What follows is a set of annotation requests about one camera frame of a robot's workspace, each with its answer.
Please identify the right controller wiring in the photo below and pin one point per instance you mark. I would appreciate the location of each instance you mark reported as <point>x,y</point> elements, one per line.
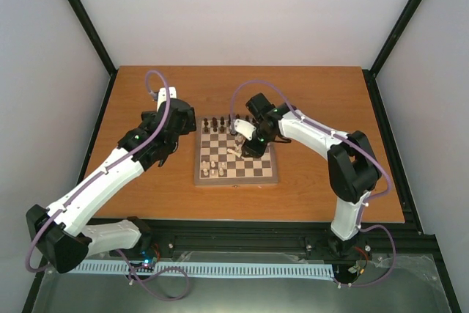
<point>361,263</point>

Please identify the wooden folding chess board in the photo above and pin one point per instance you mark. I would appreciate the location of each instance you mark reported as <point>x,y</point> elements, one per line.
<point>218,159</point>

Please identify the pile of white chess pieces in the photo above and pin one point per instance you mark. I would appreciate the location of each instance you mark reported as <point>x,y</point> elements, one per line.
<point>234,144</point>

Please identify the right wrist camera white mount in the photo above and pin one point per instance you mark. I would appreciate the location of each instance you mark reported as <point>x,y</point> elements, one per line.
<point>242,127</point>

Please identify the left controller circuit board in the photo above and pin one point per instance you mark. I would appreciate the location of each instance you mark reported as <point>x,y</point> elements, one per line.
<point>149,259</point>

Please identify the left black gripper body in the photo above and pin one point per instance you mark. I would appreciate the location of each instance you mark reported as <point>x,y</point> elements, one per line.
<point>149,118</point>

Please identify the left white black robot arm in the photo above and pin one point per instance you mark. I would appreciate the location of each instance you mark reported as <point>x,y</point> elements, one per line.
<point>61,231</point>

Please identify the light blue cable duct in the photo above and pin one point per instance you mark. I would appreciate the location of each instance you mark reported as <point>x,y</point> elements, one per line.
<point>208,270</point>

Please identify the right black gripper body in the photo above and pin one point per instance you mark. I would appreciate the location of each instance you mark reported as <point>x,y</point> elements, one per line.
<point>260,148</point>

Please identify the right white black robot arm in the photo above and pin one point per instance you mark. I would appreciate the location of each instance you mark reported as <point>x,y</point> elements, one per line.
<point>352,175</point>

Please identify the black aluminium frame rail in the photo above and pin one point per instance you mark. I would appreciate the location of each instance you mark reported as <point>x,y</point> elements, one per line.
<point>315,241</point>

